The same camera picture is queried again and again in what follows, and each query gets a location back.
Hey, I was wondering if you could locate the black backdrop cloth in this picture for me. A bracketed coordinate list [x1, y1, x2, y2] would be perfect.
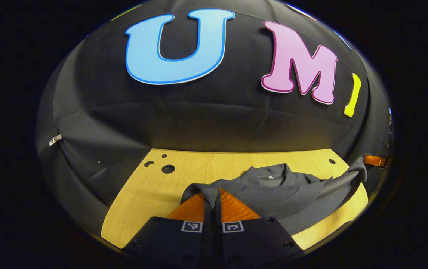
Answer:
[36, 0, 394, 239]

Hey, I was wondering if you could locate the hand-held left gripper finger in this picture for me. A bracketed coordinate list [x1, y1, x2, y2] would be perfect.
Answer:
[123, 192, 214, 269]
[214, 188, 304, 269]

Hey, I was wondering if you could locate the grey button shirt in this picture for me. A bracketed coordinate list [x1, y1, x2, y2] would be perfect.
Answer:
[180, 155, 367, 236]

